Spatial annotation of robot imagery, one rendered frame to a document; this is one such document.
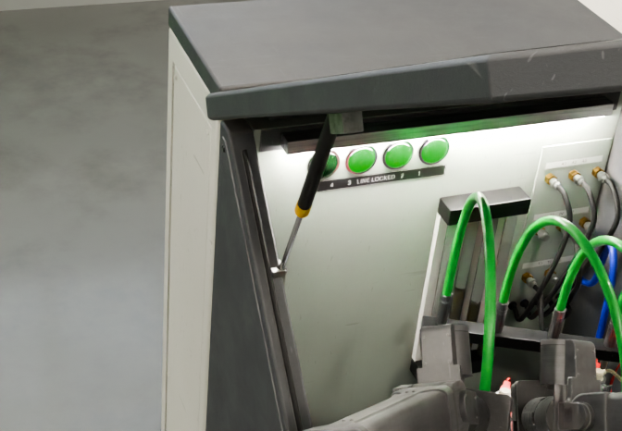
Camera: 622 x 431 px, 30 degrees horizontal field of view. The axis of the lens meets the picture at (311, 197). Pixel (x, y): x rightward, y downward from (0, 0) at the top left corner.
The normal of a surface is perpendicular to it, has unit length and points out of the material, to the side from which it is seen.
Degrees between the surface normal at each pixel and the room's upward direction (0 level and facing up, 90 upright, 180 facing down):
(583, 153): 90
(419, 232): 90
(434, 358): 45
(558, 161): 90
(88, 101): 0
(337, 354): 90
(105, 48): 0
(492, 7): 0
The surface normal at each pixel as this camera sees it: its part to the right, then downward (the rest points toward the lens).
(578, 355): 0.52, -0.22
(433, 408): 0.89, -0.19
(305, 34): 0.08, -0.83
